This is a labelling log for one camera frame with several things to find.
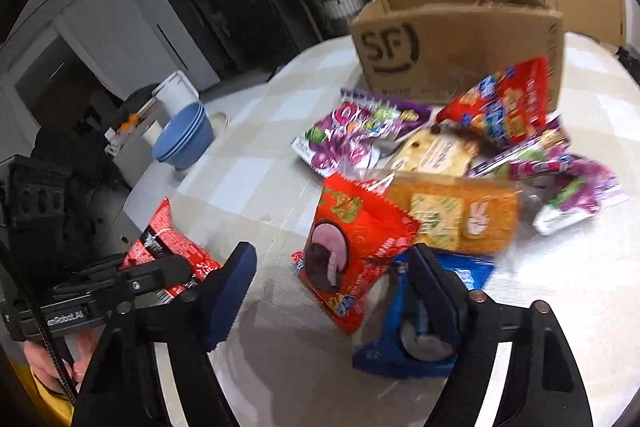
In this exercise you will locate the orange cake packet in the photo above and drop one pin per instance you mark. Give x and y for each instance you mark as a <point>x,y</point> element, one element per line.
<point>495,217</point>

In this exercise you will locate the white paper cup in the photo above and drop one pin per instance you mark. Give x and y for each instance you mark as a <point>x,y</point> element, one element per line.
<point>150,134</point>

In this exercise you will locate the person's left hand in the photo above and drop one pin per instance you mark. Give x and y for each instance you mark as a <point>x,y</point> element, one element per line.
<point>45,359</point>

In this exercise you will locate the red colourful snack packet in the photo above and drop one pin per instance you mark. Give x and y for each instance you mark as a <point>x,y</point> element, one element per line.
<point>505,107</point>

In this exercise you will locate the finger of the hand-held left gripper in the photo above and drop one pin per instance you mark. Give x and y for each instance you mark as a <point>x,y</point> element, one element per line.
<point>155,276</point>
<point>97,269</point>

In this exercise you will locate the white plastic bin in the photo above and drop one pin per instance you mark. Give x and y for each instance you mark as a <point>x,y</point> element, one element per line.
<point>175,92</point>

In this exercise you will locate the brown cardboard box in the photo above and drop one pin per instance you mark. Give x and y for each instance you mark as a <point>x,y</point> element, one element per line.
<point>450,37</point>

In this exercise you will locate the purple candy packet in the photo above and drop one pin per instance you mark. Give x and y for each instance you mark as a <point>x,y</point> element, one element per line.
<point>575,192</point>
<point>340,139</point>
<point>525,149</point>

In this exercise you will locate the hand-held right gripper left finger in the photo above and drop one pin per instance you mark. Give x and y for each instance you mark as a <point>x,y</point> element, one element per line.
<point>231,294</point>

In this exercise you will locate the blue cookie packet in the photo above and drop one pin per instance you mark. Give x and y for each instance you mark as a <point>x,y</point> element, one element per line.
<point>380,352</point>

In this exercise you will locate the cream yellow biscuit packet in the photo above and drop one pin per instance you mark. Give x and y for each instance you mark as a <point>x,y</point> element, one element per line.
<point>440,154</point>

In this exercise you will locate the red and black snack packet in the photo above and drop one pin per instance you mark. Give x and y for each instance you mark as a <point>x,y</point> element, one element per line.
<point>165,242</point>

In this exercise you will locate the red orange snack packet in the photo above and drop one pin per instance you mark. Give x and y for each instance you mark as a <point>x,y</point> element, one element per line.
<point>360,227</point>

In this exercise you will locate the white cupboard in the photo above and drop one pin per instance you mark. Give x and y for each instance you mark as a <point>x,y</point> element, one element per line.
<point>125,22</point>

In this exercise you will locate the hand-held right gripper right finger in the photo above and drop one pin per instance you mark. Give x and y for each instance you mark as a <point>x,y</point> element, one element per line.
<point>434,302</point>

